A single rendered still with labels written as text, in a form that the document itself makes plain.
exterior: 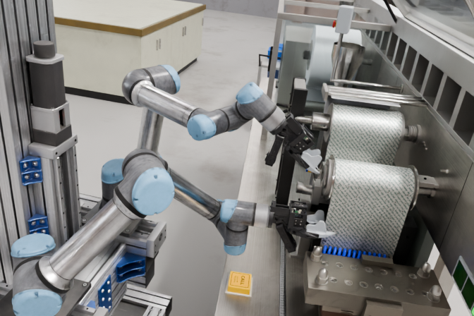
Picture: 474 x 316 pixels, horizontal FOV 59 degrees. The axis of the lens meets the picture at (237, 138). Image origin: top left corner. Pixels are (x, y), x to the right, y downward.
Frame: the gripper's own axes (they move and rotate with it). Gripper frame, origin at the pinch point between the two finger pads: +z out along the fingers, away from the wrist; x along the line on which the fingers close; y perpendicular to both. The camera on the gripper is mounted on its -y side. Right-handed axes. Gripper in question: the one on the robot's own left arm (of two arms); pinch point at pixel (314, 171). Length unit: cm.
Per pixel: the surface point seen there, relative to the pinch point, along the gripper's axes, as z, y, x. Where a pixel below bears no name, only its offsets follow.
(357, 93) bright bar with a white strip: -2.4, 23.7, 25.3
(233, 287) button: 5.7, -38.7, -21.5
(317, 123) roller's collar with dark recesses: -4.9, 7.1, 19.8
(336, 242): 21.2, -9.1, -8.3
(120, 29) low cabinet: -121, -148, 329
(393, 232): 29.0, 6.9, -8.3
